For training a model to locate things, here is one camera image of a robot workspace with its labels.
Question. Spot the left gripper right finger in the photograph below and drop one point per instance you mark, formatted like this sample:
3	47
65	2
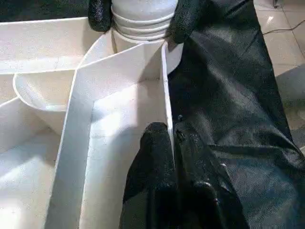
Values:
202	195

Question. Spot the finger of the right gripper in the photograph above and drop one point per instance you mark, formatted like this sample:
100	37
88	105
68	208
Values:
98	14
186	19

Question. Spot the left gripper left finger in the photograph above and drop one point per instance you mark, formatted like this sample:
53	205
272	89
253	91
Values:
150	179

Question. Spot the white plastic table leg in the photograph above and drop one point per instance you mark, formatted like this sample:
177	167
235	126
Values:
143	16

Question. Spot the black glossy mat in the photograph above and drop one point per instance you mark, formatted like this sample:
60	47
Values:
226	107

